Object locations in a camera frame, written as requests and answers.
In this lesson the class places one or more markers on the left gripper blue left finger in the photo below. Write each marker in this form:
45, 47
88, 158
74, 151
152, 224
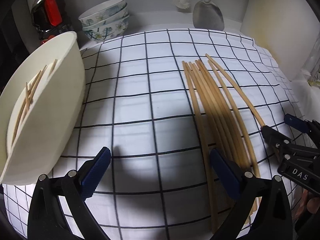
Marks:
92, 172

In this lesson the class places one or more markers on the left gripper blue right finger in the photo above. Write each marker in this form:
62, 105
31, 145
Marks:
228, 172

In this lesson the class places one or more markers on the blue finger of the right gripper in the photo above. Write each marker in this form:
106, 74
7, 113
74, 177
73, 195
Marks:
296, 123
275, 139

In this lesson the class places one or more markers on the large cream round basin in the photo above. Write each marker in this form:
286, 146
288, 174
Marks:
46, 128

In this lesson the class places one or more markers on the right human hand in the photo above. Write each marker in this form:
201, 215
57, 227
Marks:
310, 203

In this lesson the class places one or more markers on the white black checkered cloth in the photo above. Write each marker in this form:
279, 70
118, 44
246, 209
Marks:
137, 103

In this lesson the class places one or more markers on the cream cutting board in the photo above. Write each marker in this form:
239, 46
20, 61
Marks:
288, 29

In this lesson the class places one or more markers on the metal spatula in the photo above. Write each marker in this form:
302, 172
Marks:
207, 15

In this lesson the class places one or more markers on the bottom floral ceramic bowl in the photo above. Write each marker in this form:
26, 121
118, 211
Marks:
107, 31

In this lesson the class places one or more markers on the floral ceramic bowl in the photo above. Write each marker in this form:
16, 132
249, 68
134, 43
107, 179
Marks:
101, 12
107, 31
119, 15

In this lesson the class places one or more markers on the top floral ceramic bowl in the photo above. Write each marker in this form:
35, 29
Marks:
101, 12

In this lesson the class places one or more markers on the middle floral ceramic bowl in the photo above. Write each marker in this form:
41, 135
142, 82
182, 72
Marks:
119, 15

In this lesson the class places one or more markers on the soy sauce bottle red handle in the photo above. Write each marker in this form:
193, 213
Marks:
50, 19

